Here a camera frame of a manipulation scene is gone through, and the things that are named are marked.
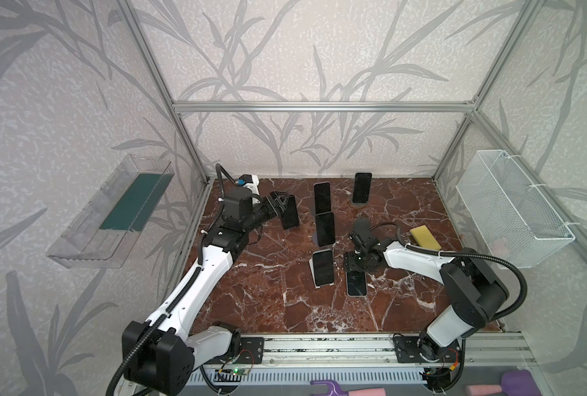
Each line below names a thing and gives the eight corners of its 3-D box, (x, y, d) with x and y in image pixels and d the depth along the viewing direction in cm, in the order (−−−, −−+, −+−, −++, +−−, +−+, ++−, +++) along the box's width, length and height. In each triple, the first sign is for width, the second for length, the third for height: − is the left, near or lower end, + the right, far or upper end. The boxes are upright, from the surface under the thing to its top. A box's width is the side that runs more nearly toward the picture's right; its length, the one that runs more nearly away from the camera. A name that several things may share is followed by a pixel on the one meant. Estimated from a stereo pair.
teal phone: (316, 287, 88) (317, 271, 77) (312, 268, 92) (312, 251, 82) (333, 283, 89) (336, 267, 78) (328, 265, 93) (331, 248, 83)
